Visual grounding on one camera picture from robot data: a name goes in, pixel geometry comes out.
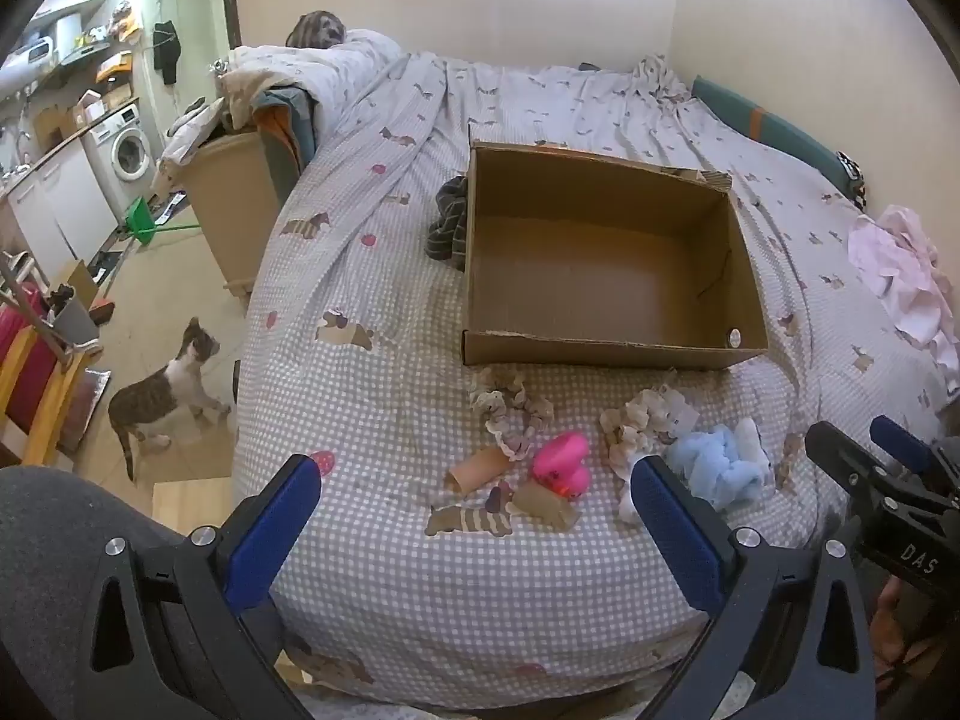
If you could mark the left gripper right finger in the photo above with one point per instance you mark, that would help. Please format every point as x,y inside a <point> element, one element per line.
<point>792,620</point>

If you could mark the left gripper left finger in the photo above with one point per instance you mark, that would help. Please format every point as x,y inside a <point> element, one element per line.
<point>213,577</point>

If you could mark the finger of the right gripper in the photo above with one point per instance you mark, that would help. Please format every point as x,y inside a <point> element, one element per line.
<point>900,444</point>
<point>850,466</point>

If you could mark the light blue plush toy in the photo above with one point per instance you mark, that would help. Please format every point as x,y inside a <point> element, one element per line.
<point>724,466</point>

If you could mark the white knotted cloth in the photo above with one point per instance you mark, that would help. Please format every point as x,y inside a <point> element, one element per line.
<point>627,510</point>

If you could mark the pink plush toy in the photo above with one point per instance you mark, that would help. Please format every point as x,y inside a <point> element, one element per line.
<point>559,465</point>

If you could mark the beige knotted scrunchie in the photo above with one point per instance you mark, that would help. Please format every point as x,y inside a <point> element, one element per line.
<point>510,414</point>

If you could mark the person's right hand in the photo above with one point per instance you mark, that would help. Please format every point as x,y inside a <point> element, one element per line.
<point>889,645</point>

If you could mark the pink crumpled garment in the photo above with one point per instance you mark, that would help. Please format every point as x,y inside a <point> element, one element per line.
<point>899,264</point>

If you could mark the tabby and white cat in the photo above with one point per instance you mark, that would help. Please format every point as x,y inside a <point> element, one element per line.
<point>178,384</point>

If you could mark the teal bolster pillow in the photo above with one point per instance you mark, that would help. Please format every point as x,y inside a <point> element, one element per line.
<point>759,124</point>

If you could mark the brown cardboard tube piece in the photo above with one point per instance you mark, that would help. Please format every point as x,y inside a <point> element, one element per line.
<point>542,503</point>

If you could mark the dog print bed cover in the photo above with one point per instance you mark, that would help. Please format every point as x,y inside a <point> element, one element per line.
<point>400,590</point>

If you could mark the yellow wooden chair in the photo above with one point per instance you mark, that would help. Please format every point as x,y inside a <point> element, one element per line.
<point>49,389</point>

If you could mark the open cardboard box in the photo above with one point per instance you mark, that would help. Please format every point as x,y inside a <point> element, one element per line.
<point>579,258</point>

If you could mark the green dustpan broom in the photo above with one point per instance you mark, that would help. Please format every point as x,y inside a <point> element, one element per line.
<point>144,225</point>

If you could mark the white kitchen cabinet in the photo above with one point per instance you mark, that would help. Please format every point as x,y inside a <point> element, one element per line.
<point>61,211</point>

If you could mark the dark striped sock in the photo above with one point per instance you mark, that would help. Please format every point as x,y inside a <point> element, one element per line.
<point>447,236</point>

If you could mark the white washing machine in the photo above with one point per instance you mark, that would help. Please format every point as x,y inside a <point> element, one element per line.
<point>120,155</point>

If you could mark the white folded duvet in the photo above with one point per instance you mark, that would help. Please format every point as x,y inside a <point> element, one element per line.
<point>297,93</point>

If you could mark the hanging dark garment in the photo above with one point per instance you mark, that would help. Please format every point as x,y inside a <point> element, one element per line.
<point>167,51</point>

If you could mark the white kitchen appliance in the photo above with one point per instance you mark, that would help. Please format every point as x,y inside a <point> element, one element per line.
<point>39,52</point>

